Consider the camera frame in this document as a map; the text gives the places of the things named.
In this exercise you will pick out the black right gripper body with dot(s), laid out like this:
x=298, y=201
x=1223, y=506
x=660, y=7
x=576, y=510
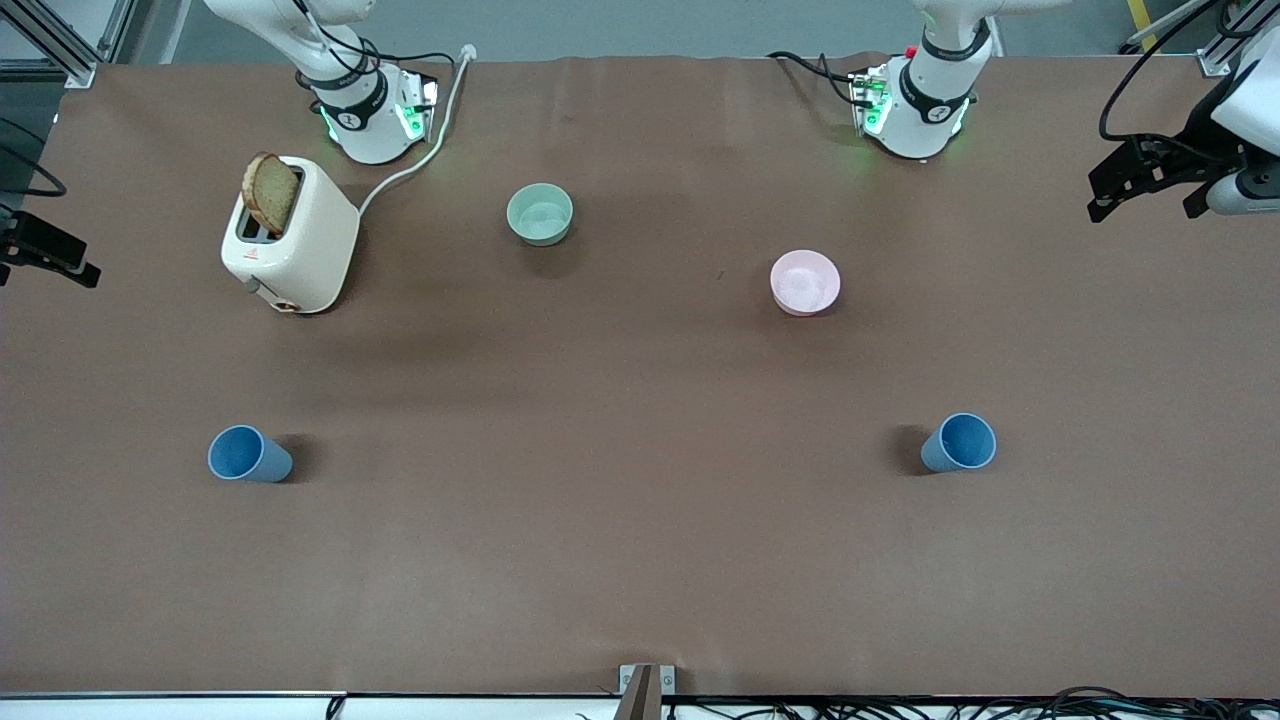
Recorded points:
x=30, y=238

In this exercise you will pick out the blue plastic cup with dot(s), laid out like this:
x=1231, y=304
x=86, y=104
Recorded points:
x=240, y=455
x=962, y=443

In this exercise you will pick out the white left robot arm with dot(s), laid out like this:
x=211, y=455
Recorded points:
x=925, y=105

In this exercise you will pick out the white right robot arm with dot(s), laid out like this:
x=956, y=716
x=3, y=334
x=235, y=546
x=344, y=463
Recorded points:
x=365, y=120

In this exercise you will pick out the brown bread slice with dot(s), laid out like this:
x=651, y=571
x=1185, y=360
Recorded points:
x=272, y=195

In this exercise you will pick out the cream white toaster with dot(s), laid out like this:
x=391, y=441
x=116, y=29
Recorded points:
x=305, y=255

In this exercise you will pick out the pink bowl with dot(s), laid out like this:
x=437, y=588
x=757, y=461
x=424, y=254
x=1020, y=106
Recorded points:
x=805, y=283

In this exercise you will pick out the green bowl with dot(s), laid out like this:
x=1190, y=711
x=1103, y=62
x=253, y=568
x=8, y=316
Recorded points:
x=540, y=215

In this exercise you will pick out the brown table cover sheet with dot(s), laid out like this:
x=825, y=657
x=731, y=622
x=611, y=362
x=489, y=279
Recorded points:
x=640, y=560

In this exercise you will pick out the aluminium frame profile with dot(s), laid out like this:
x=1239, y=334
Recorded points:
x=1235, y=50
x=70, y=55

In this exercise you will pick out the metal bracket with post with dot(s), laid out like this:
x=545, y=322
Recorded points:
x=647, y=690

